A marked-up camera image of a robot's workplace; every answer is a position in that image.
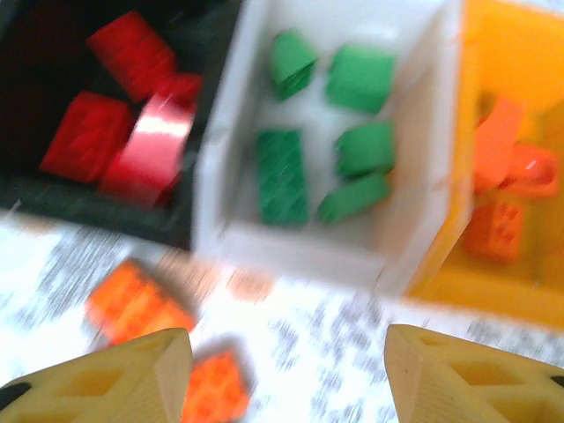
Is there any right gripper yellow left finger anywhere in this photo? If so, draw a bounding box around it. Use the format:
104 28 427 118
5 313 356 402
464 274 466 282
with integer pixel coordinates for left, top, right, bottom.
0 328 194 423

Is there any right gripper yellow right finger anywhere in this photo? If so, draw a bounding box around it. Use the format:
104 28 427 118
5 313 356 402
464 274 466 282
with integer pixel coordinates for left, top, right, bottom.
385 324 564 423

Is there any orange lego brick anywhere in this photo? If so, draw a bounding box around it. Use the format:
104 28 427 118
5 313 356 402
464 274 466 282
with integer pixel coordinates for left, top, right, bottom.
473 97 525 193
506 145 557 197
464 204 525 263
85 259 197 345
182 350 252 422

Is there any white plastic bin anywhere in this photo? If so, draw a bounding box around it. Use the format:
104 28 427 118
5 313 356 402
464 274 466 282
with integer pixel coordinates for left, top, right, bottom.
191 0 464 301

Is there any red lego brick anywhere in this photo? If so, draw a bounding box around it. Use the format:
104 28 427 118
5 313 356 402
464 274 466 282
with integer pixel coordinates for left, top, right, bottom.
153 72 204 115
85 11 177 102
39 92 133 182
99 94 197 208

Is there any green lego plate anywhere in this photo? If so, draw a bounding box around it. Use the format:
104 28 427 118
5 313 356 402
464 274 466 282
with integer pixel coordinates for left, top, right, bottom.
255 130 310 226

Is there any yellow plastic bin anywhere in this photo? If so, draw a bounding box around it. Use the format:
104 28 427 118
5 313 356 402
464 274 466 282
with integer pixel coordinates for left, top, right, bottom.
403 0 564 330

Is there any black plastic bin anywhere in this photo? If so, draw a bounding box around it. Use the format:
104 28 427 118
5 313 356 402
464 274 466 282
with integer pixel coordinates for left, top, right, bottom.
0 0 246 250

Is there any floral tablecloth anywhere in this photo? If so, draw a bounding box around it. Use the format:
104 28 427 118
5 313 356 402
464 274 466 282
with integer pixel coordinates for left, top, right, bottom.
0 211 564 423

